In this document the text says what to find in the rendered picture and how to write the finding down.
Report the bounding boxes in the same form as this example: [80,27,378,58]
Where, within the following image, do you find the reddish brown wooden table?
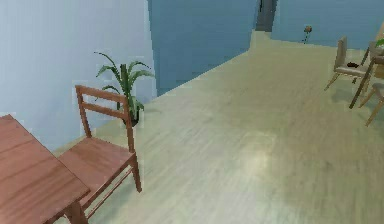
[0,113,92,224]

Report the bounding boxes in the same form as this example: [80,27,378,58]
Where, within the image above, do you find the small red flower plant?
[301,25,314,45]

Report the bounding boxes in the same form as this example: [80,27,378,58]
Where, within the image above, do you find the green potted house plant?
[93,51,156,128]

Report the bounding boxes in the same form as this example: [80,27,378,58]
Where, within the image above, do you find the reddish brown wooden chair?
[57,84,143,220]

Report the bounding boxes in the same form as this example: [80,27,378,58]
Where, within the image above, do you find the dark brown wooden table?
[348,41,384,110]

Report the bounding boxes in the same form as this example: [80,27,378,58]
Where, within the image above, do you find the pale wooden chair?
[323,35,371,93]

